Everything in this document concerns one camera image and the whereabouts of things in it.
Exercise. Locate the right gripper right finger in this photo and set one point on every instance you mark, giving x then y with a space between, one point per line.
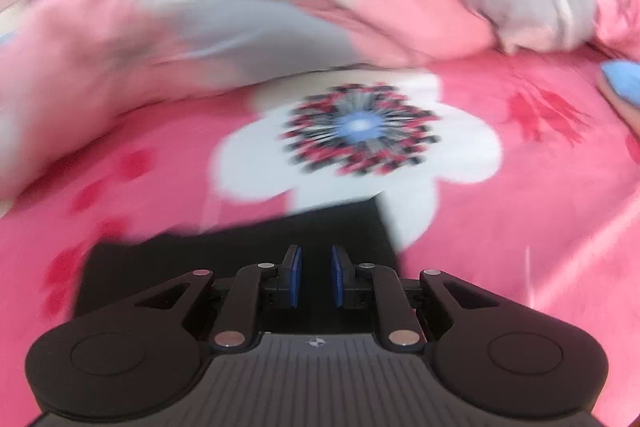
343 278

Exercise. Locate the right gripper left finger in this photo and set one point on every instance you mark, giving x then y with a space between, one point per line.
289 277

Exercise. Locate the black garment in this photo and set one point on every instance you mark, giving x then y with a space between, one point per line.
115 270

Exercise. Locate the pink grey floral quilt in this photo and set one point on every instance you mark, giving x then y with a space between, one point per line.
72 67

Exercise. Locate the pink floral bed sheet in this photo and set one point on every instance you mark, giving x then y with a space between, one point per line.
511 173

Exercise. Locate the folded blue garment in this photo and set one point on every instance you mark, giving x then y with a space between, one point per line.
624 78

